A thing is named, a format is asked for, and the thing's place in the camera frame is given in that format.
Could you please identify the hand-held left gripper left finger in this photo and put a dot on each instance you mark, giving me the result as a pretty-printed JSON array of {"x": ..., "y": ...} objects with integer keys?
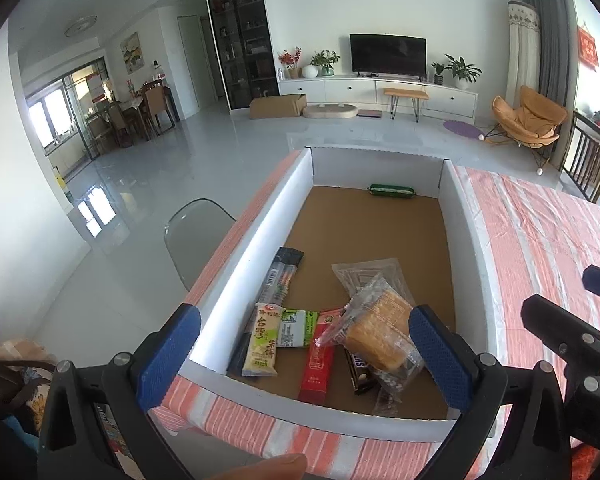
[{"x": 170, "y": 355}]

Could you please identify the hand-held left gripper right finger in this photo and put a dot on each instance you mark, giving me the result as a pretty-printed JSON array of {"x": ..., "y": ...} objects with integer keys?
[{"x": 445, "y": 360}]

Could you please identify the bagged toast bread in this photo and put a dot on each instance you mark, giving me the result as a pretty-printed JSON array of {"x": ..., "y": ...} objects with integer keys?
[{"x": 380, "y": 335}]

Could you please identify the dark brown chocolate bar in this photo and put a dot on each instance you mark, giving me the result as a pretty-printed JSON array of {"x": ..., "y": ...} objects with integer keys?
[{"x": 358, "y": 372}]

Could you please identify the pale yellow snack packet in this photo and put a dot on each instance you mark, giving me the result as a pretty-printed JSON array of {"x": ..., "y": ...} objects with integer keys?
[{"x": 264, "y": 342}]

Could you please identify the clear packet brown label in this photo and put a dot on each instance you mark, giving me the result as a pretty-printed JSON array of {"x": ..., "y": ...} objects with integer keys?
[{"x": 365, "y": 272}]

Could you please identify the red snack packet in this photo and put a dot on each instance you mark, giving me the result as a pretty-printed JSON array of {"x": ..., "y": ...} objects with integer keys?
[{"x": 320, "y": 370}]

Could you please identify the small green snack packet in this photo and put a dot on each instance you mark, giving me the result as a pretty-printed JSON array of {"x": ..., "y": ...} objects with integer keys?
[{"x": 297, "y": 329}]

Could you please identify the long black snack packet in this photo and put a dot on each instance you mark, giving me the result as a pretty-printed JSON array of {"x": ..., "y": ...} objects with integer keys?
[{"x": 282, "y": 275}]

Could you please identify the white cardboard box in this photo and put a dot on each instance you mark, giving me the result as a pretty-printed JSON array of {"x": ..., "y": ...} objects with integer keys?
[{"x": 370, "y": 230}]

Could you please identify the green sausage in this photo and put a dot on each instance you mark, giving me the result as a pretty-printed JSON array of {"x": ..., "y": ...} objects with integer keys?
[{"x": 392, "y": 190}]

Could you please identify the person's left hand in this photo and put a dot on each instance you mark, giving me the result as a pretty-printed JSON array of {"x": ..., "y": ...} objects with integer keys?
[{"x": 265, "y": 467}]

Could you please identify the orange knitted cloth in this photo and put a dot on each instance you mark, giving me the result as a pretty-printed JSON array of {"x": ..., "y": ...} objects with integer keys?
[{"x": 597, "y": 465}]

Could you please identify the striped tablecloth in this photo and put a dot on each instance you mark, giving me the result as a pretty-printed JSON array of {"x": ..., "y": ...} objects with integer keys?
[{"x": 540, "y": 240}]

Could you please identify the clear plastic chair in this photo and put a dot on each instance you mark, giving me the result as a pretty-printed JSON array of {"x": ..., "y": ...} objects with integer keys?
[{"x": 195, "y": 235}]

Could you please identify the wooden railed furniture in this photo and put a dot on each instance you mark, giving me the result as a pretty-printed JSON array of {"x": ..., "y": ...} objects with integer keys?
[{"x": 587, "y": 160}]

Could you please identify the brown handbag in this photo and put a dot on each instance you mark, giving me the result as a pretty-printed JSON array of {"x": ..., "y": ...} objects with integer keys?
[{"x": 5, "y": 380}]

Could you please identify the orange lounge chair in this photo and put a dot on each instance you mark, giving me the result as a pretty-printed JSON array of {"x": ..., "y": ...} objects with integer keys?
[{"x": 525, "y": 120}]

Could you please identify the purple round mat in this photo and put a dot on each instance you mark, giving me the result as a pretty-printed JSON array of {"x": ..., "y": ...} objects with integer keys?
[{"x": 461, "y": 128}]

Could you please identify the dining table with chairs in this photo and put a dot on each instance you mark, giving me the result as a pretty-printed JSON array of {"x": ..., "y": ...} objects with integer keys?
[{"x": 140, "y": 110}]

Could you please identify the covered standing air conditioner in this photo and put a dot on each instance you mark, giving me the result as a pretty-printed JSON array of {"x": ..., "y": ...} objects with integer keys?
[{"x": 524, "y": 50}]

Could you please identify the large potted plant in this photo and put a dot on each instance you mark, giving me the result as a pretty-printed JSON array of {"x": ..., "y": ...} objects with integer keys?
[{"x": 461, "y": 70}]

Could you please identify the flat dark floor scale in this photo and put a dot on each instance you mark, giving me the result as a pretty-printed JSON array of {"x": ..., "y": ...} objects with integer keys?
[{"x": 369, "y": 113}]

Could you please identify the grey curtain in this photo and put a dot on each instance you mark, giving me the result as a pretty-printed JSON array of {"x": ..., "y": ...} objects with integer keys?
[{"x": 555, "y": 25}]

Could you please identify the small potted plant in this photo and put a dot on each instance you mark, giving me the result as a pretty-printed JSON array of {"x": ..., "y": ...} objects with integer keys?
[{"x": 438, "y": 74}]

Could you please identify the wooden bench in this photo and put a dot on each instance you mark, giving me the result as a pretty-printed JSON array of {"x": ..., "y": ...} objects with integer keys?
[{"x": 405, "y": 93}]

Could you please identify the brown cardboard box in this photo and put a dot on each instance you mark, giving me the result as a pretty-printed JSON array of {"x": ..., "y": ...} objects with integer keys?
[{"x": 275, "y": 106}]

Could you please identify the white pet bed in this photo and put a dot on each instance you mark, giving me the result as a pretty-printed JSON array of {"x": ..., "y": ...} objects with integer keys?
[{"x": 330, "y": 112}]

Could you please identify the white television cabinet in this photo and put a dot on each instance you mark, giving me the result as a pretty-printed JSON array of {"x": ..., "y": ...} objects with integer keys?
[{"x": 360, "y": 91}]

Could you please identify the white interior door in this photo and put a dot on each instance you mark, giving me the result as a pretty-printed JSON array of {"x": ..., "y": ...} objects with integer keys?
[{"x": 189, "y": 65}]

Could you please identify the flat screen television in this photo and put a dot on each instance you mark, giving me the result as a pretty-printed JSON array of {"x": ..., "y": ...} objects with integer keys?
[{"x": 387, "y": 55}]

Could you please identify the round white vase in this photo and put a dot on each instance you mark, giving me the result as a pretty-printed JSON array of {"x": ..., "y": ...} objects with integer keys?
[{"x": 309, "y": 72}]

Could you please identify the red flower arrangement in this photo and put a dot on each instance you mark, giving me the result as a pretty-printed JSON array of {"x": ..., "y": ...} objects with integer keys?
[{"x": 290, "y": 60}]

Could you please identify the leafy plant in vase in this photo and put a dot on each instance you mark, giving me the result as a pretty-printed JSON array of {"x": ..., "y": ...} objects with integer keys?
[{"x": 325, "y": 62}]

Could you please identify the dark glass display cabinet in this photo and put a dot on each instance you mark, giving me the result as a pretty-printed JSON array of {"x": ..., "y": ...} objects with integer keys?
[{"x": 240, "y": 35}]

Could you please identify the round ceiling lamp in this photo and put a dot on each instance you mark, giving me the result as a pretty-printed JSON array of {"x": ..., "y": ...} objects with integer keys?
[{"x": 80, "y": 26}]

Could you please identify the red wall hanging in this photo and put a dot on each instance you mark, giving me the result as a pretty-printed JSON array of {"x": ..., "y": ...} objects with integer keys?
[{"x": 588, "y": 46}]

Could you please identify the wall painting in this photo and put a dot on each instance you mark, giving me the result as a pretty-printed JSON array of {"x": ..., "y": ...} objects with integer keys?
[{"x": 132, "y": 52}]

